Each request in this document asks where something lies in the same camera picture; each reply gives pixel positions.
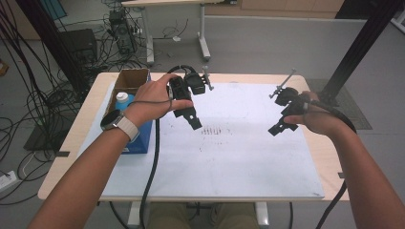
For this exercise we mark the light wooden table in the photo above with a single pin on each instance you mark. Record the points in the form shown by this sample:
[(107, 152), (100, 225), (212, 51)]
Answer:
[(81, 127)]

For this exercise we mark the person's left hand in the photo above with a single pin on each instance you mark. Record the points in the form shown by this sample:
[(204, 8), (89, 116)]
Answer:
[(149, 101)]

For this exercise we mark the black tape strip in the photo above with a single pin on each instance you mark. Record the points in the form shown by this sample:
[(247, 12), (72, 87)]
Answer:
[(341, 175), (62, 154)]

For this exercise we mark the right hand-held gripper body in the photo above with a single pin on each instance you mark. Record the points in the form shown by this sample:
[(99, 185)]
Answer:
[(289, 98)]

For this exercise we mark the wooden cabinet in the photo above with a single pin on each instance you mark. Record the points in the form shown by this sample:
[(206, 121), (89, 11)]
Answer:
[(270, 6)]

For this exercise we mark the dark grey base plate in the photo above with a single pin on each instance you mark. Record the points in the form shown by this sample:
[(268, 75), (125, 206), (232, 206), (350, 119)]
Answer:
[(41, 140)]

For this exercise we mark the person's khaki trousers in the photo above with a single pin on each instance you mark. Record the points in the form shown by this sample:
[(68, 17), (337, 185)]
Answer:
[(165, 218)]

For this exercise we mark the teal panel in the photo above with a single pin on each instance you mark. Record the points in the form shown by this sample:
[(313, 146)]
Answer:
[(52, 8)]

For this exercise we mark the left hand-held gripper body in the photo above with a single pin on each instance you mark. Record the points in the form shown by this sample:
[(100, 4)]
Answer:
[(181, 90)]

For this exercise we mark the white power strip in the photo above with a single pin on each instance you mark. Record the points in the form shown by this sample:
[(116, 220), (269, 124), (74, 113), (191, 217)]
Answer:
[(7, 181)]

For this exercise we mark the blue bottle with white cap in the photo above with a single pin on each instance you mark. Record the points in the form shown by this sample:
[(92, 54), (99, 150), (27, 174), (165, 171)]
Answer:
[(125, 103)]

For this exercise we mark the blue cardboard box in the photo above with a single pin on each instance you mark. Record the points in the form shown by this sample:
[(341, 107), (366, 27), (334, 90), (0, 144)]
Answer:
[(144, 140)]

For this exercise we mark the black computer tower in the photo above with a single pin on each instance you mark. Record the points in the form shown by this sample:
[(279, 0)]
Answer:
[(122, 35)]

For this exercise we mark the white table leg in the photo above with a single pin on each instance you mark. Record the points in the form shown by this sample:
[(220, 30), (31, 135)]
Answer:
[(261, 214), (133, 216)]

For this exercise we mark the person's right hand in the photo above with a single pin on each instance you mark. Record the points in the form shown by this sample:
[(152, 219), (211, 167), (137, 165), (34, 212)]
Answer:
[(321, 119)]

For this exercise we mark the small white adapter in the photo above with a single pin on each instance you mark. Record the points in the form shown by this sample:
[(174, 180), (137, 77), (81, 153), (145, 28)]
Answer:
[(176, 38)]

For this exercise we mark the black box on floor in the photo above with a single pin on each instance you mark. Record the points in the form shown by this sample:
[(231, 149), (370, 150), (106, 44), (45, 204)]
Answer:
[(79, 44)]

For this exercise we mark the background desk with white legs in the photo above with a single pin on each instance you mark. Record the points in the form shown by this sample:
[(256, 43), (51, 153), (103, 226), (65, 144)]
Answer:
[(202, 31)]

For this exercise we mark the white table mat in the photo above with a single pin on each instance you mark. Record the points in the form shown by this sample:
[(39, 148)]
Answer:
[(223, 168)]

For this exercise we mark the black metal post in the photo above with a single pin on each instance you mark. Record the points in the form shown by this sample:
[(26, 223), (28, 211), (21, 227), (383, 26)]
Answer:
[(53, 44), (363, 44)]

